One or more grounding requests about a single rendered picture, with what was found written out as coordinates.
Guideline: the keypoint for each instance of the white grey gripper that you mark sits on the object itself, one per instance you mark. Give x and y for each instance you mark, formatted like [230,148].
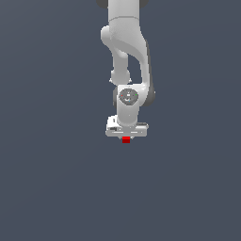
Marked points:
[125,131]

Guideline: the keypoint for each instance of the red cube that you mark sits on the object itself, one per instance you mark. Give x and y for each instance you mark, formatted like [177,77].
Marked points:
[126,140]

